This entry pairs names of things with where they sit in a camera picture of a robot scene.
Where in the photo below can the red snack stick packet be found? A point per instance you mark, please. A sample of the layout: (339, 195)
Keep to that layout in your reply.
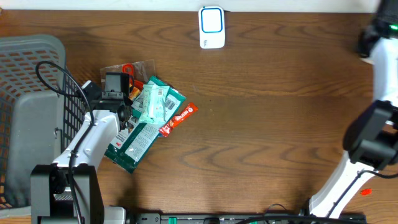
(189, 110)

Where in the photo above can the pale green small packet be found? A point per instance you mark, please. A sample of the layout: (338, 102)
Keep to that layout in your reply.
(153, 109)

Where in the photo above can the red packaged item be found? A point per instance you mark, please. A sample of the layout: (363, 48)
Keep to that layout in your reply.
(141, 71)

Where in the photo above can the green packaged item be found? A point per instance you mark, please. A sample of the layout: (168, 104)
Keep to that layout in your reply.
(128, 148)

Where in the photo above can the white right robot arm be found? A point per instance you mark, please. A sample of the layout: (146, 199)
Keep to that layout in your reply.
(368, 148)

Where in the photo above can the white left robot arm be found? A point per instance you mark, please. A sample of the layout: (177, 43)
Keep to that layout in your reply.
(67, 190)

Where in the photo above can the white barcode scanner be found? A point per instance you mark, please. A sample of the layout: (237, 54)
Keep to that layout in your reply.
(211, 27)

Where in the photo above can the grey plastic basket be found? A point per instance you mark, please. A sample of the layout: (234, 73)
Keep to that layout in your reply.
(37, 124)

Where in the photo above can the small red floor marker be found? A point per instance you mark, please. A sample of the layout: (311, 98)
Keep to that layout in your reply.
(366, 192)

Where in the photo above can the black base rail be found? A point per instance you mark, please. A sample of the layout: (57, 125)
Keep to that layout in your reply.
(233, 218)

